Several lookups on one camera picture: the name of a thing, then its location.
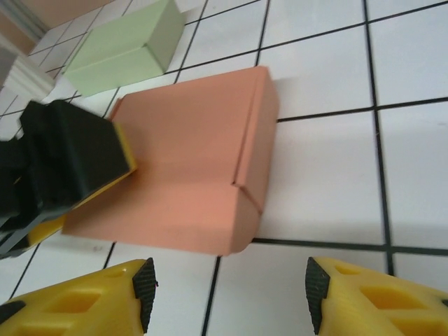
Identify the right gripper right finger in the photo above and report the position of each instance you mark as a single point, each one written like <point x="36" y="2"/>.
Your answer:
<point x="378" y="308"/>

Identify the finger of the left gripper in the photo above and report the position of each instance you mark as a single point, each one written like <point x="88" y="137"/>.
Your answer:
<point x="38" y="232"/>
<point x="77" y="154"/>

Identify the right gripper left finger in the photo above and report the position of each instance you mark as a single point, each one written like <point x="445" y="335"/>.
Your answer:
<point x="70" y="308"/>

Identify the pink paper box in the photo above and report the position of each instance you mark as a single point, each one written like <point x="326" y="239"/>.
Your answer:
<point x="182" y="157"/>

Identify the green paper box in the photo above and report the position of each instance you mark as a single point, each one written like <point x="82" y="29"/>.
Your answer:
<point x="119" y="52"/>

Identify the white ribbed vase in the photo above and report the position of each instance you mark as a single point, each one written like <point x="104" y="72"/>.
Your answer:
<point x="28" y="78"/>

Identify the aluminium table side rail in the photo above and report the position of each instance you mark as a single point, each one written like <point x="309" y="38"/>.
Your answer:
<point x="21" y="21"/>

